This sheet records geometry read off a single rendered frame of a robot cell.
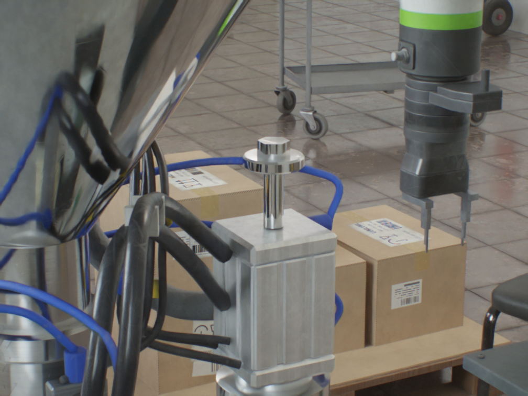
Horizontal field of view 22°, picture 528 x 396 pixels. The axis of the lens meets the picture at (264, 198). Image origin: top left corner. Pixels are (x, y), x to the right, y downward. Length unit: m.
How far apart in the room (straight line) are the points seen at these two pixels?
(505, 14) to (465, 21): 7.70
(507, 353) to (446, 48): 0.46
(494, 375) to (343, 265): 1.89
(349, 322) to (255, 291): 2.99
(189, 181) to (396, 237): 0.68
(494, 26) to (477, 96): 7.67
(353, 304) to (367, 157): 2.53
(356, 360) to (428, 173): 2.10
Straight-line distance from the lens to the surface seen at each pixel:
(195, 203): 3.28
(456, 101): 1.47
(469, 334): 3.80
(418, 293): 3.72
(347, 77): 6.75
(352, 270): 3.58
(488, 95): 1.47
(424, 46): 1.49
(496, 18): 9.14
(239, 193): 3.33
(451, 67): 1.49
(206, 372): 3.45
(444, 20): 1.48
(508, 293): 2.81
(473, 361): 1.73
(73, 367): 0.60
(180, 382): 3.43
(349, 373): 3.53
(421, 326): 3.77
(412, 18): 1.49
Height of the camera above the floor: 1.62
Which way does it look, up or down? 17 degrees down
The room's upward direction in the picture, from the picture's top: straight up
